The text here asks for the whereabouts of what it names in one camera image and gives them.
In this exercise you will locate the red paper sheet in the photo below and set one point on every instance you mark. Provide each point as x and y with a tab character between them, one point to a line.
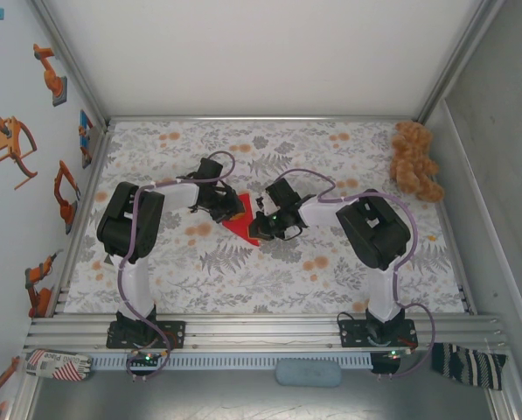
243	227

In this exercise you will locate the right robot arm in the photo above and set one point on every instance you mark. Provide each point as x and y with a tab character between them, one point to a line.
374	232

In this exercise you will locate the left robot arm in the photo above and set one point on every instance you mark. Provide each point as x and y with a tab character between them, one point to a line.
129	223

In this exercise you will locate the floral patterned table mat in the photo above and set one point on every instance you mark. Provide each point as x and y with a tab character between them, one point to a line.
225	297

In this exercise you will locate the brown teddy bear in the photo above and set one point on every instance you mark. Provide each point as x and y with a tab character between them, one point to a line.
411	157

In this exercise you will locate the blue and orange sticker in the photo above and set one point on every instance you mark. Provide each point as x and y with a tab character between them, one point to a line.
85	131

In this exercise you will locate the grey-blue sponge block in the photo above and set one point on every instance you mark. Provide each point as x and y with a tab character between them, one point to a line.
308	373

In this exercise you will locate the small circuit board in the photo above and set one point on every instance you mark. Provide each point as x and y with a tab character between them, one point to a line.
147	358
396	354

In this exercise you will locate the orange claw machine sticker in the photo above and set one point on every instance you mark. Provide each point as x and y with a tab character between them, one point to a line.
7	142

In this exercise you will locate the red white printed bag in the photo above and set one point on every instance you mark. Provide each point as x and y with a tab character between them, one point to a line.
55	365

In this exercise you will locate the black white striped sock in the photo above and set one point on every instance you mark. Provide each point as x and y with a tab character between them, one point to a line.
466	365

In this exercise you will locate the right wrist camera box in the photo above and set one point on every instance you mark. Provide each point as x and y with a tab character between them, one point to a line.
282	191

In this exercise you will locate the thin aluminium frame rail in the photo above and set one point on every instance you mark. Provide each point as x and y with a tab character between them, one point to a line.
260	118

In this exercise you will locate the wide aluminium rail beam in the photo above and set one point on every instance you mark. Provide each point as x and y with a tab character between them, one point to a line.
265	332

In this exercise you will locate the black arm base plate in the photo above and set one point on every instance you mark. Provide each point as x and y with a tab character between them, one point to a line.
345	334
179	334

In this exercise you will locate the aluminium frame post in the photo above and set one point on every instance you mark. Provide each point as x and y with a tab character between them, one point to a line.
501	407
24	398
68	61
457	57

